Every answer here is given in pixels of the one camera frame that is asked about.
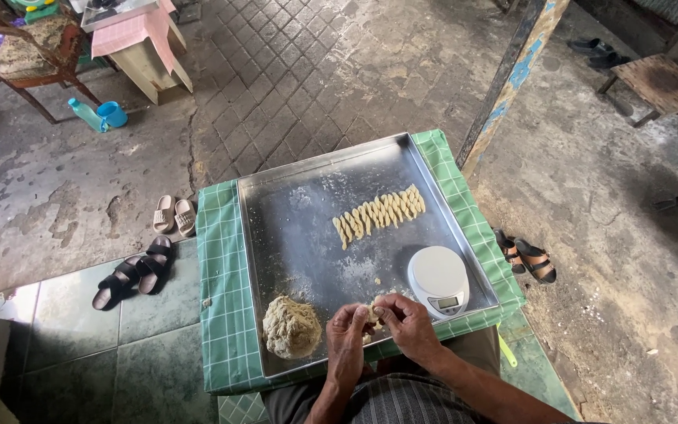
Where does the person's right hand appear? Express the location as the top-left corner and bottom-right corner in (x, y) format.
(371, 293), (445, 369)

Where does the person's left hand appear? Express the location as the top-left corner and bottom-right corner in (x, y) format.
(325, 303), (376, 385)

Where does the white kitchen scale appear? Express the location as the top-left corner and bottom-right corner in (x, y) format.
(406, 245), (471, 321)

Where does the row of twisted dough sticks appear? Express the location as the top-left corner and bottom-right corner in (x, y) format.
(332, 184), (427, 252)

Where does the person's striped grey clothing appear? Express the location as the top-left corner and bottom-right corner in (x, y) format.
(259, 325), (502, 424)

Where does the metal baking tray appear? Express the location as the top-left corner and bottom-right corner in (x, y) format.
(237, 132), (500, 379)

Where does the large dough lump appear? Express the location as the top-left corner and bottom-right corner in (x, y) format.
(262, 294), (323, 360)

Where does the green checked cloth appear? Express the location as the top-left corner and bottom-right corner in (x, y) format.
(195, 129), (527, 397)

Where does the beige slide sandal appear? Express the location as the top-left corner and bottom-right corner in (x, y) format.
(152, 195), (177, 235)
(173, 199), (198, 239)

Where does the black shoe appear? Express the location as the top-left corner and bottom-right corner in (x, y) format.
(587, 52), (632, 71)
(568, 38), (616, 57)

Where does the blue plastic cup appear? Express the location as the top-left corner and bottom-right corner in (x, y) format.
(96, 101), (129, 129)

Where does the low wooden stool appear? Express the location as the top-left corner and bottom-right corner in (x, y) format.
(596, 53), (678, 129)

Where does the teal plastic bottle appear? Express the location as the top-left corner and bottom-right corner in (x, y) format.
(67, 97), (109, 134)

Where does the table with pink cloth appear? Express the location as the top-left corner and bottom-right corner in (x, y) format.
(79, 0), (194, 106)

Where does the wooden chair with cushion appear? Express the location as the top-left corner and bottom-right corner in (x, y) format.
(0, 0), (105, 126)

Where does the yellow-green plastic handle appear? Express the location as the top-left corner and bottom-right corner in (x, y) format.
(496, 322), (519, 369)

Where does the brown black strap sandal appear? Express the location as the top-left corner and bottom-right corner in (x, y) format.
(513, 237), (558, 286)
(492, 227), (527, 275)

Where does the dark brown strap sandal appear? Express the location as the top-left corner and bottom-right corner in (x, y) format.
(91, 254), (143, 312)
(137, 235), (174, 296)

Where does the wooden post with blue paint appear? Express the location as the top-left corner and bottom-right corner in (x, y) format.
(455, 0), (571, 181)

